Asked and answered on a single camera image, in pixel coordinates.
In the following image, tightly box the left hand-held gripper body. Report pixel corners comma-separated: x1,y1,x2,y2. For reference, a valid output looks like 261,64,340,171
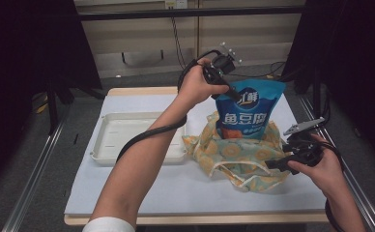
204,42,243,87

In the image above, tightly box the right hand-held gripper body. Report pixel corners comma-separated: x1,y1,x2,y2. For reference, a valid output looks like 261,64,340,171
281,116,327,167

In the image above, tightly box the blue food pouch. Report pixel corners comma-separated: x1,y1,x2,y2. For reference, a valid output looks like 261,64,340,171
215,78,286,140

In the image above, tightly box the lemon print plastic bag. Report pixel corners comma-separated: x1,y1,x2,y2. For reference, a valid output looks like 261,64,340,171
182,110,291,193

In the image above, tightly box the person's right hand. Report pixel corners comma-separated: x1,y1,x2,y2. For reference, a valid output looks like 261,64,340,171
286,133,346,197

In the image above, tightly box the person's left hand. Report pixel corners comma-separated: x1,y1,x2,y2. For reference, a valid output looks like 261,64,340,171
177,57,230,109

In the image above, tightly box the black horizontal bar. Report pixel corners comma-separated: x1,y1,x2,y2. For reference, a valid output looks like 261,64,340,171
77,5,305,22

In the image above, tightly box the black curtain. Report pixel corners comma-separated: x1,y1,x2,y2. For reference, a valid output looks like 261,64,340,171
281,0,375,162
0,0,102,194

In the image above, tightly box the white plastic tray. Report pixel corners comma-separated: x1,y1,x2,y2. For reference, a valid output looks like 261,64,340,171
90,111,188,167

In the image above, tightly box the black stand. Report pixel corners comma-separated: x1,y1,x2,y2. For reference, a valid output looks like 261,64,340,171
44,80,106,136

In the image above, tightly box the person's white sleeve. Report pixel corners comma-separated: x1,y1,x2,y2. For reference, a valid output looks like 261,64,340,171
82,217,136,232

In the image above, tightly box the black floor cable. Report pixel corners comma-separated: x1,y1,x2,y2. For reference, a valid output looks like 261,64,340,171
170,15,288,85

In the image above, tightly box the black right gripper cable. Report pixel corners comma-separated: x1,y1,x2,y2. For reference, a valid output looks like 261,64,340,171
315,141,346,232

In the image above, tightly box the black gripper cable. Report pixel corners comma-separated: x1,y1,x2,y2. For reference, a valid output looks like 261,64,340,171
116,48,223,163
315,141,346,232

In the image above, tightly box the white wall socket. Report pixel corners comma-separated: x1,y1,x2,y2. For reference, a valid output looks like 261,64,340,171
164,0,188,10

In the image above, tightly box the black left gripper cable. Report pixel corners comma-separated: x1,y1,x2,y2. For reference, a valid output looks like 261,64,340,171
116,48,223,163

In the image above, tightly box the aluminium rail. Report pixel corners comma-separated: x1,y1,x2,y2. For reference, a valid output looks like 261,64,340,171
300,96,375,232
1,105,71,232

